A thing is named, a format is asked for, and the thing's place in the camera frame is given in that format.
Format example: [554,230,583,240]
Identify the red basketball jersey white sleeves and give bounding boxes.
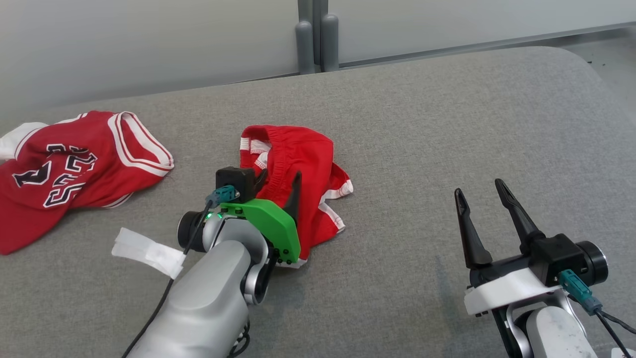
[0,110,175,256]

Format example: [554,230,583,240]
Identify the red shorts with white trim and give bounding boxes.
[239,124,354,269]

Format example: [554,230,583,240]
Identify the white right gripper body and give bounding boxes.
[464,251,564,317]

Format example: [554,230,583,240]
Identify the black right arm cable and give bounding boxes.
[557,269,636,358]

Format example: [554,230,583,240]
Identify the grey partition post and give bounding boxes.
[296,0,340,75]

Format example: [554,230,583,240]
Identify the white tape cable label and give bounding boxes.
[111,227,186,279]

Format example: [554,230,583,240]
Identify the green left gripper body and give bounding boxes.
[220,198,302,265]

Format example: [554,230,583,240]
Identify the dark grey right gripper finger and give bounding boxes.
[454,187,493,269]
[494,179,545,252]

